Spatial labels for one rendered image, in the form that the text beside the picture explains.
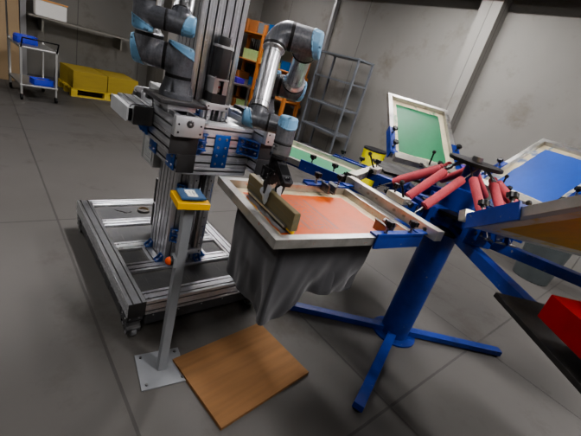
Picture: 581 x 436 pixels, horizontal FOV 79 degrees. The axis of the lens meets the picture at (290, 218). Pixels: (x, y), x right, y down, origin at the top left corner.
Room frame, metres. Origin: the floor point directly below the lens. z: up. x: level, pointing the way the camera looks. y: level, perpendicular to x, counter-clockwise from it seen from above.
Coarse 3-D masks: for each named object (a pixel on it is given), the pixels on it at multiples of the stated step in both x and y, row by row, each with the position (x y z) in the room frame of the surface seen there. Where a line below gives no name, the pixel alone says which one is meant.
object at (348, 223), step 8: (328, 216) 1.53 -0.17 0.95; (336, 216) 1.57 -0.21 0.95; (344, 216) 1.60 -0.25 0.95; (352, 216) 1.63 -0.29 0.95; (360, 216) 1.67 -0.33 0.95; (336, 224) 1.47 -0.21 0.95; (344, 224) 1.50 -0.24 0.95; (352, 224) 1.53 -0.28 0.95; (360, 224) 1.56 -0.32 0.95; (368, 224) 1.59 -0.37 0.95; (296, 232) 1.26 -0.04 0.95; (304, 232) 1.29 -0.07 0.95; (312, 232) 1.31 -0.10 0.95; (320, 232) 1.33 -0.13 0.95; (328, 232) 1.35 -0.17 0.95; (336, 232) 1.38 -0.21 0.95; (344, 232) 1.41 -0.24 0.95; (352, 232) 1.43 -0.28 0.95; (360, 232) 1.46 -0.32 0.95; (368, 232) 1.49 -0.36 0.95
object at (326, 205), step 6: (246, 192) 1.53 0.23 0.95; (288, 198) 1.62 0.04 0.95; (294, 198) 1.64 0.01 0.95; (300, 198) 1.67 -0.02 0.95; (306, 198) 1.70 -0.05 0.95; (312, 198) 1.73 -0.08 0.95; (318, 198) 1.76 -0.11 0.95; (324, 198) 1.79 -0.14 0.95; (330, 198) 1.82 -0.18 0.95; (336, 198) 1.85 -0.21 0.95; (312, 204) 1.64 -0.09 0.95; (318, 204) 1.66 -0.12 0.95; (324, 204) 1.69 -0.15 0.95; (330, 204) 1.72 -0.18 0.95; (336, 204) 1.74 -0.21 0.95; (342, 204) 1.77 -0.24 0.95; (348, 204) 1.80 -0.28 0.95; (318, 210) 1.58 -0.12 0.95; (324, 210) 1.60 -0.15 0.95; (330, 210) 1.63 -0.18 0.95; (336, 210) 1.65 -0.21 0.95; (342, 210) 1.68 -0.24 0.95; (348, 210) 1.71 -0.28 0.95; (354, 210) 1.73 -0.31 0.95
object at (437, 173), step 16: (400, 176) 2.24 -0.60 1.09; (416, 176) 2.20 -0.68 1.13; (432, 176) 2.06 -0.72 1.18; (448, 176) 2.47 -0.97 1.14; (480, 176) 2.31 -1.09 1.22; (416, 192) 1.98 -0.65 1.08; (448, 192) 1.94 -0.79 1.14; (480, 192) 1.89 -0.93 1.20; (496, 192) 1.94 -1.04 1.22; (480, 208) 1.80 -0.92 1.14
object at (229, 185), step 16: (224, 176) 1.55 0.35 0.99; (240, 192) 1.41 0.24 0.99; (320, 192) 1.86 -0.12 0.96; (336, 192) 1.93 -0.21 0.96; (352, 192) 1.92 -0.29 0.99; (240, 208) 1.31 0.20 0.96; (368, 208) 1.78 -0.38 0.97; (256, 224) 1.19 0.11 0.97; (400, 224) 1.62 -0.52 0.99; (272, 240) 1.08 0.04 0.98; (288, 240) 1.10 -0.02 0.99; (304, 240) 1.14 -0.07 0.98; (320, 240) 1.19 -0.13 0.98; (336, 240) 1.23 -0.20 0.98; (352, 240) 1.28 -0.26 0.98; (368, 240) 1.34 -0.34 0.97
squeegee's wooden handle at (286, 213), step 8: (256, 176) 1.49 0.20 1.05; (248, 184) 1.51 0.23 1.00; (256, 184) 1.45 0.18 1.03; (256, 192) 1.44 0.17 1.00; (272, 192) 1.35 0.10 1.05; (272, 200) 1.33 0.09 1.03; (280, 200) 1.29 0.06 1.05; (272, 208) 1.32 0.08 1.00; (280, 208) 1.27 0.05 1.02; (288, 208) 1.23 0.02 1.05; (280, 216) 1.26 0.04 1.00; (288, 216) 1.22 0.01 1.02; (296, 216) 1.20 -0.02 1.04; (288, 224) 1.21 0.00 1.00; (296, 224) 1.21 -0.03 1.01
